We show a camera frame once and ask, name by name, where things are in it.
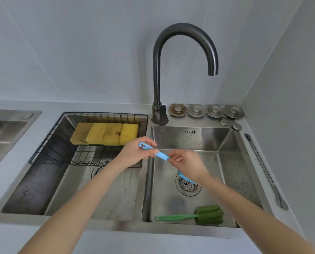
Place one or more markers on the steel drain strainer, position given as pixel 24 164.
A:
pixel 187 186
pixel 98 170

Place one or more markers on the dark grey gooseneck faucet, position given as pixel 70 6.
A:
pixel 157 76

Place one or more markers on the stained yellow sponge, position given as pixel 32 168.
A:
pixel 112 134

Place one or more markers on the stainless steel single sink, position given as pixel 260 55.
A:
pixel 4 137

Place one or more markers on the green sponge brush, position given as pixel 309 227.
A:
pixel 210 214

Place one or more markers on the person's right hand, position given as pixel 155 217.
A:
pixel 190 165

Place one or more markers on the stainless steel double sink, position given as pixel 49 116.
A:
pixel 115 193

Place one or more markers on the blue sponge brush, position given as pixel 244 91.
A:
pixel 162 156

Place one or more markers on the small round steel cap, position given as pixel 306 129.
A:
pixel 237 126
pixel 27 115
pixel 223 122

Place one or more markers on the yellow sponge green backing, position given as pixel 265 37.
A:
pixel 79 133
pixel 128 133
pixel 96 133

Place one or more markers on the person's right forearm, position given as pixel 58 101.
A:
pixel 252 219

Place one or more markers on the person's left forearm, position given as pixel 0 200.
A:
pixel 75 208

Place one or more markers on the steel round drain cover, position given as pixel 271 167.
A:
pixel 196 110
pixel 234 111
pixel 215 111

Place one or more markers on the rusty round drain cover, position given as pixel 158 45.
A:
pixel 178 110

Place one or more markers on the person's left hand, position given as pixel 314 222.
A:
pixel 133 153

